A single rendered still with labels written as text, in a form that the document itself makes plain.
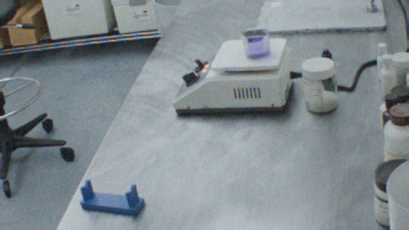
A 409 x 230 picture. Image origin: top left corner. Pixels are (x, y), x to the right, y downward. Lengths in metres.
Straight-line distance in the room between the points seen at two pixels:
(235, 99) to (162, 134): 0.14
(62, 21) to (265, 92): 2.51
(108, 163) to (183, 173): 0.14
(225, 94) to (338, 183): 0.32
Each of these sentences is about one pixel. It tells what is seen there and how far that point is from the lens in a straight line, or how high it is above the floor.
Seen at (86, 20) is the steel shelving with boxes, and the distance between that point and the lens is 3.71.
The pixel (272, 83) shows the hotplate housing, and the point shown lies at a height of 0.81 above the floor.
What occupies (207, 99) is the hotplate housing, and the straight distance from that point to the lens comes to 1.35.
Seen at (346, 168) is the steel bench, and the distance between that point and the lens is 1.16.
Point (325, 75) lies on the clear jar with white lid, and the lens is 1.29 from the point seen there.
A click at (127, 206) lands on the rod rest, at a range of 1.14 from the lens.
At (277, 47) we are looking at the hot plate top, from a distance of 1.38.
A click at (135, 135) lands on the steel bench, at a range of 1.35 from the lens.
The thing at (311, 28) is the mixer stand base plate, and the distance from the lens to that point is 1.66.
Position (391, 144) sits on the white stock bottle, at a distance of 1.08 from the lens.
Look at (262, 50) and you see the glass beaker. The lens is 1.32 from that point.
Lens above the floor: 1.37
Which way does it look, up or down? 27 degrees down
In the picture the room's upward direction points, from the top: 10 degrees counter-clockwise
